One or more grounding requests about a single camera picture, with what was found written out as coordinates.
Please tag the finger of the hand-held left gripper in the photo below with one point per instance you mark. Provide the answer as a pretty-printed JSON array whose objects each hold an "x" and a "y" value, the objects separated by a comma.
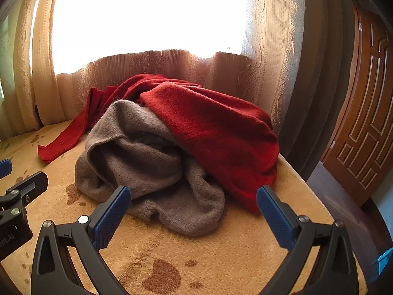
[
  {"x": 33, "y": 182},
  {"x": 4, "y": 168}
]

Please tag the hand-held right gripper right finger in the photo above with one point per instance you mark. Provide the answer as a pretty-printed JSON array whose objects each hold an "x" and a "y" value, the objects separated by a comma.
[{"x": 273, "y": 218}]

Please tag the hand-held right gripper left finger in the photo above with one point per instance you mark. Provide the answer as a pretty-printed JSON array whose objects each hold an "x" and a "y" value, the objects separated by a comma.
[{"x": 115, "y": 218}]

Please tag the taupe knit sweater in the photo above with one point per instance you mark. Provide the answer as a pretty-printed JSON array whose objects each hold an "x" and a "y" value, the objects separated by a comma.
[{"x": 147, "y": 172}]

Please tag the red knit sweater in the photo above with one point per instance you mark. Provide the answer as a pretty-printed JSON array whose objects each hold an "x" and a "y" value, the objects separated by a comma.
[{"x": 221, "y": 129}]

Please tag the yellow paw print blanket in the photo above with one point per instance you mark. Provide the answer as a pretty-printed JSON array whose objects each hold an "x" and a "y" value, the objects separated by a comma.
[{"x": 215, "y": 252}]

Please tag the cream patterned curtain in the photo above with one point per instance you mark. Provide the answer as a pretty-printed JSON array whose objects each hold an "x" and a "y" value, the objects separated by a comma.
[
  {"x": 18, "y": 67},
  {"x": 270, "y": 52}
]

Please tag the blue plastic box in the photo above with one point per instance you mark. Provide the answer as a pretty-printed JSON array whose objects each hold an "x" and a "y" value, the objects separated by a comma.
[{"x": 383, "y": 264}]

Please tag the carved wooden door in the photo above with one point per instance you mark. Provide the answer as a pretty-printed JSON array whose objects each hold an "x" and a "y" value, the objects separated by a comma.
[{"x": 365, "y": 113}]

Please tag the dark grey curtain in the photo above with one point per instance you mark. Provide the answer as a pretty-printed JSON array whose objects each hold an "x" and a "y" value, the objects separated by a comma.
[{"x": 319, "y": 83}]

